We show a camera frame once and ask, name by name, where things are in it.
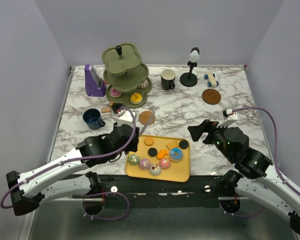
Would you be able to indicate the orange fish cookie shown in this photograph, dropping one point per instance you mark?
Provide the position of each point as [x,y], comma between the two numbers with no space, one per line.
[161,154]

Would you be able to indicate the rectangular beige biscuit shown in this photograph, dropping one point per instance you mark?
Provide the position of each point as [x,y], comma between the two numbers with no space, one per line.
[173,144]

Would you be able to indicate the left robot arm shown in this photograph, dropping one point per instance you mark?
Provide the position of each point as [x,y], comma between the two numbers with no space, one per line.
[30,189]

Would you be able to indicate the green snowball cake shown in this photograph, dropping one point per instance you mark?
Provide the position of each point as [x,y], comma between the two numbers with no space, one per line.
[133,159]

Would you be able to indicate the toy car blue wheels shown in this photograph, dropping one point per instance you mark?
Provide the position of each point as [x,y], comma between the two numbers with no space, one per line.
[212,82]

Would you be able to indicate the green tiered cake stand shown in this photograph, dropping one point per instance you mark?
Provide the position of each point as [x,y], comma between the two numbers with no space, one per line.
[124,70]

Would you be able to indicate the metal serving tongs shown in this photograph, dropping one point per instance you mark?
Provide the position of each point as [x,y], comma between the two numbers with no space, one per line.
[149,121]

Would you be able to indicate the dark blue mug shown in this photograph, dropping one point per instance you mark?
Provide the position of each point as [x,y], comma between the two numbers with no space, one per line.
[93,119]

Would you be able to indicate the purple box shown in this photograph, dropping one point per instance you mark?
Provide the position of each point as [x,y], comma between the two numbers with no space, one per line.
[95,86]

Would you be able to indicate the black cream mug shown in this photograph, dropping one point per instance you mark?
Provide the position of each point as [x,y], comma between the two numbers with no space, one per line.
[168,77]

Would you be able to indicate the round orange biscuit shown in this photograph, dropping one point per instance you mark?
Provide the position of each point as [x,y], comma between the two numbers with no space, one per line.
[149,141]

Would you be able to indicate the yellow serving tray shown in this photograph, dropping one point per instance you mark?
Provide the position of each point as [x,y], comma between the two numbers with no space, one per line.
[178,172]

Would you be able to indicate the black patterned sandwich cookie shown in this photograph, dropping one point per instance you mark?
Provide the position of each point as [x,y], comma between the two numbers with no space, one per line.
[183,144]

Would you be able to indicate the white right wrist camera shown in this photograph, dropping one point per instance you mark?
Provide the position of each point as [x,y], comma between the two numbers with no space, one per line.
[230,117]

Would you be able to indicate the blue frosted donut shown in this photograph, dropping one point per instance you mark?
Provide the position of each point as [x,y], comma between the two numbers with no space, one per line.
[175,154]

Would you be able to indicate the pink frosted donut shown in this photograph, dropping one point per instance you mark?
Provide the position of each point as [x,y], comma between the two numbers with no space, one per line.
[115,93]

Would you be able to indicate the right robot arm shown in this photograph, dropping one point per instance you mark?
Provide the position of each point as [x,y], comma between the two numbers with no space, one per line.
[256,176]

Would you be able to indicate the dark wooden coaster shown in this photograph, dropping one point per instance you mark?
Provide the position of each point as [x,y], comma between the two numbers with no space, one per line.
[211,96]

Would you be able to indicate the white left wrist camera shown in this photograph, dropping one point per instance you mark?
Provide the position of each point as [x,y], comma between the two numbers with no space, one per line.
[125,119]

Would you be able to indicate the black lamp white bulb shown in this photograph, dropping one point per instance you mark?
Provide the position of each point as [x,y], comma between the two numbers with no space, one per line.
[189,79]

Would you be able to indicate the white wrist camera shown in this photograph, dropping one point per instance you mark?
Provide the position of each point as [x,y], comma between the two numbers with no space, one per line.
[125,119]
[230,117]

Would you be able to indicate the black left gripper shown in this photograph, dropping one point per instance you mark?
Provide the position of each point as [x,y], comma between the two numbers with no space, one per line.
[133,146]

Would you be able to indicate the pink snowball cake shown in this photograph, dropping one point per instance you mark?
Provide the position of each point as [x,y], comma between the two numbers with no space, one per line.
[165,163]

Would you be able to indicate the yellow frosted donut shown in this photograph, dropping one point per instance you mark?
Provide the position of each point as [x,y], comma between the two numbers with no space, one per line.
[136,98]

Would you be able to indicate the white sprinkled donut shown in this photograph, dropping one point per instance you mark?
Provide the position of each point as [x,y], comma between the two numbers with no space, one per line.
[143,84]

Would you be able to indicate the grey snowball cake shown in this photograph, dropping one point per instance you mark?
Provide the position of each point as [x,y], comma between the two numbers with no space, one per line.
[155,170]

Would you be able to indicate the purple snowball cake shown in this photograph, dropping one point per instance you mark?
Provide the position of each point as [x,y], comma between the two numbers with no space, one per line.
[144,164]

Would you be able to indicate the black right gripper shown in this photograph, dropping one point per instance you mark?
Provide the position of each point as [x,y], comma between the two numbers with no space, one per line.
[206,125]

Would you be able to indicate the light wooden coaster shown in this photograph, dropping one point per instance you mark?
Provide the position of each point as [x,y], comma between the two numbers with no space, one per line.
[143,117]

